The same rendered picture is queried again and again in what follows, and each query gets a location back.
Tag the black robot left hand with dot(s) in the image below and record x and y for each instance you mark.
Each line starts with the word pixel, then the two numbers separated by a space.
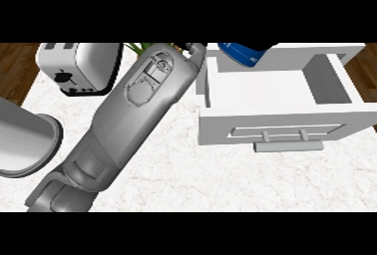
pixel 265 46

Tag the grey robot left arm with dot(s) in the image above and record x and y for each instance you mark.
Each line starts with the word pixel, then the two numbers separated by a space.
pixel 132 109

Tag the white drawer box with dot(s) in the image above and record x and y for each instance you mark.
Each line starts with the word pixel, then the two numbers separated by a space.
pixel 265 88

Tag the green plant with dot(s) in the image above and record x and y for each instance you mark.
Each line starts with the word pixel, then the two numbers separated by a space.
pixel 142 47

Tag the silver toaster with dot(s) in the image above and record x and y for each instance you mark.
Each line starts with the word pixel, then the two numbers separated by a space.
pixel 79 69

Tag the grey metal pot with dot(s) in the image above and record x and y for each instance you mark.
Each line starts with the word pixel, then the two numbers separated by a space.
pixel 24 142

